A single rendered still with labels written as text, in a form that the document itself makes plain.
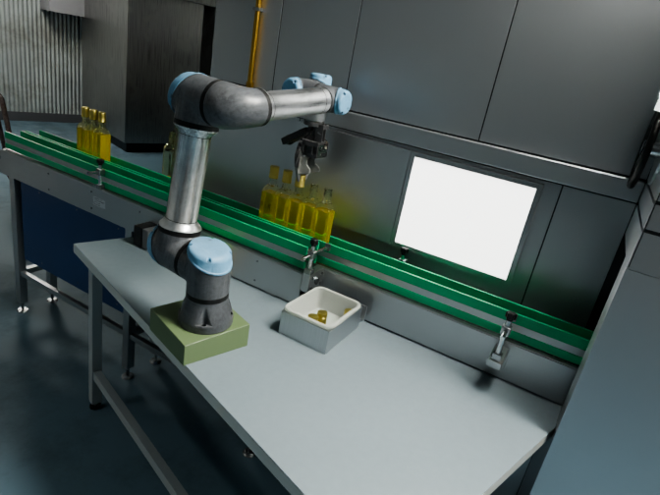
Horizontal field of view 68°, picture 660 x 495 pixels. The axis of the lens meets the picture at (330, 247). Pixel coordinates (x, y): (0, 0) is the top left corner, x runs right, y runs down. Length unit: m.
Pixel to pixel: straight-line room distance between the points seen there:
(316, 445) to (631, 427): 0.76
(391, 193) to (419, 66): 0.43
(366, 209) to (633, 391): 0.98
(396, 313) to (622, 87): 0.92
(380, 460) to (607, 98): 1.14
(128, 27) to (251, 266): 5.16
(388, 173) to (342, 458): 0.97
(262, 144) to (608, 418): 1.49
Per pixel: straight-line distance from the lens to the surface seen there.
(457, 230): 1.70
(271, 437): 1.20
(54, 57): 8.30
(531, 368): 1.60
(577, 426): 1.47
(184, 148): 1.35
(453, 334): 1.61
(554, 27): 1.66
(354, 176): 1.81
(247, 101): 1.25
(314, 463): 1.17
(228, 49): 2.16
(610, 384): 1.41
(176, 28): 6.92
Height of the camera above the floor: 1.57
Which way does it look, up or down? 21 degrees down
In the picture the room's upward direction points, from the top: 11 degrees clockwise
